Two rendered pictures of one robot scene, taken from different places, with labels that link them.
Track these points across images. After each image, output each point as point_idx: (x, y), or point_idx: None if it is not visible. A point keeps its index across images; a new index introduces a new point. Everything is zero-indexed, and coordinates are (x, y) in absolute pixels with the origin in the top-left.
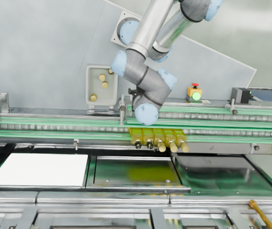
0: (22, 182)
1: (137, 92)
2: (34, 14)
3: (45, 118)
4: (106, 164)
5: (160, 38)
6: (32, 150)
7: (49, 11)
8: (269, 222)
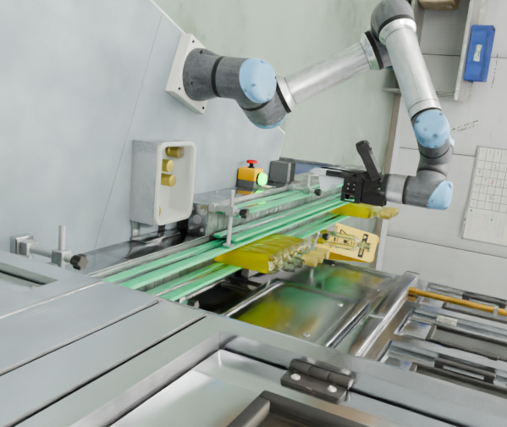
0: None
1: (377, 171)
2: (50, 22)
3: (115, 275)
4: (251, 320)
5: (303, 90)
6: None
7: (79, 19)
8: (453, 297)
